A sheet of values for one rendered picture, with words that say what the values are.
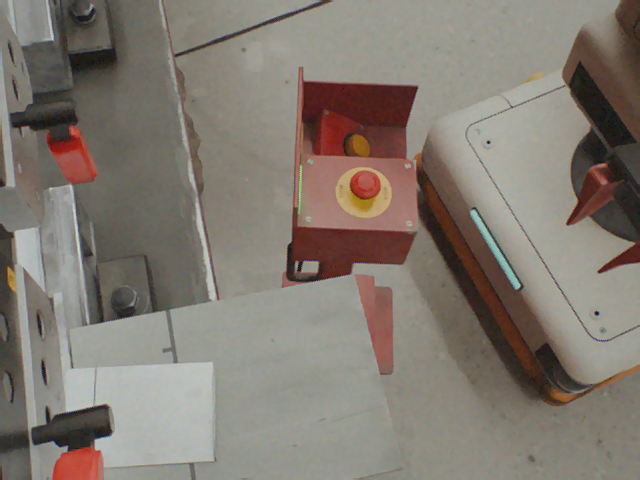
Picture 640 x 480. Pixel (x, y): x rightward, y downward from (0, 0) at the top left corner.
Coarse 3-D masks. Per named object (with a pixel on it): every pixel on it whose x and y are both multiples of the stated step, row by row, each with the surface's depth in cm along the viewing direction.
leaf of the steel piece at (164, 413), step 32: (96, 384) 70; (128, 384) 70; (160, 384) 70; (192, 384) 70; (128, 416) 69; (160, 416) 69; (192, 416) 69; (96, 448) 68; (128, 448) 68; (160, 448) 68; (192, 448) 68
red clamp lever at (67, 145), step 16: (16, 112) 52; (32, 112) 51; (48, 112) 52; (64, 112) 52; (32, 128) 52; (48, 128) 52; (64, 128) 53; (48, 144) 55; (64, 144) 55; (80, 144) 55; (64, 160) 56; (80, 160) 57; (80, 176) 59; (96, 176) 60
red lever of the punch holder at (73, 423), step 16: (64, 416) 43; (80, 416) 43; (96, 416) 43; (112, 416) 44; (32, 432) 43; (48, 432) 43; (64, 432) 43; (80, 432) 42; (96, 432) 43; (112, 432) 43; (80, 448) 41; (64, 464) 40; (80, 464) 40; (96, 464) 40
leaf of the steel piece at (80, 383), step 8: (88, 368) 70; (72, 376) 70; (80, 376) 70; (88, 376) 70; (72, 384) 70; (80, 384) 70; (88, 384) 70; (72, 392) 69; (80, 392) 69; (88, 392) 70; (72, 400) 69; (80, 400) 69; (88, 400) 69; (72, 408) 69; (80, 408) 69
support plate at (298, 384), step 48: (288, 288) 74; (336, 288) 74; (96, 336) 72; (144, 336) 72; (192, 336) 72; (240, 336) 72; (288, 336) 72; (336, 336) 73; (240, 384) 71; (288, 384) 71; (336, 384) 71; (240, 432) 69; (288, 432) 69; (336, 432) 69; (384, 432) 69
